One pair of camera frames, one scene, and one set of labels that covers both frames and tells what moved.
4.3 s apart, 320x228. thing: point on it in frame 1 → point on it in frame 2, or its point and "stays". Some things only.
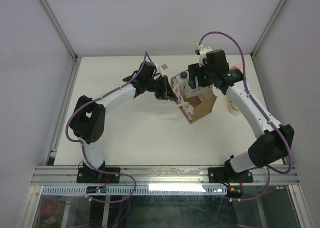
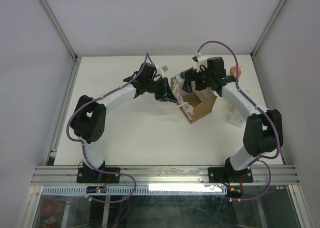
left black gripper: (169, 94) stays
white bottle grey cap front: (189, 92) → (236, 120)
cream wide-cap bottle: (233, 109) stays
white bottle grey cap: (183, 79) stays
